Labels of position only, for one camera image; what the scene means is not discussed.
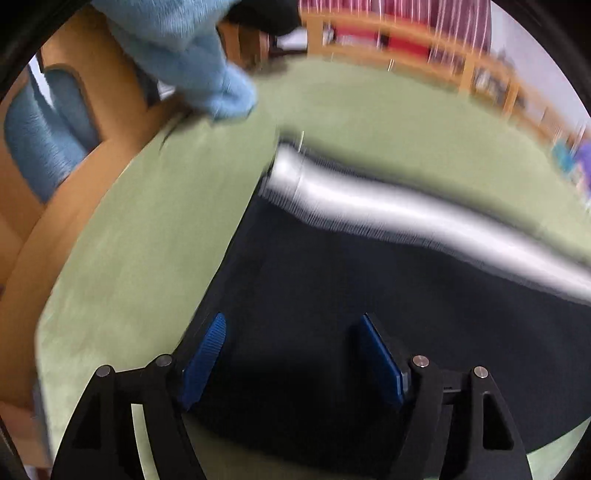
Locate black pants with white stripe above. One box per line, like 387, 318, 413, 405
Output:
175, 139, 590, 478

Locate green bed blanket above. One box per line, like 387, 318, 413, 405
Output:
35, 58, 590, 479

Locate teal patterned cushion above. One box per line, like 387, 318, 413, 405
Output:
552, 140, 576, 175

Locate purple plush toy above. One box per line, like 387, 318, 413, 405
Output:
575, 140, 591, 204

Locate red chair right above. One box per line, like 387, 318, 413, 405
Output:
387, 35, 430, 59

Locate red chair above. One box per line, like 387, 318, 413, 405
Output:
332, 26, 380, 47
387, 35, 430, 59

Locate light blue fleece garment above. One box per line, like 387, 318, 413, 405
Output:
3, 0, 259, 204

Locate red chair left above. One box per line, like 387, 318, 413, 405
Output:
332, 26, 380, 47

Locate pink patterned curtain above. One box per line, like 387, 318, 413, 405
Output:
298, 0, 492, 53

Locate black garment on bedrail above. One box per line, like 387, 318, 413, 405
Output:
225, 0, 301, 36

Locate wooden bed frame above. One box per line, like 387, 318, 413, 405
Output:
0, 3, 583, 467

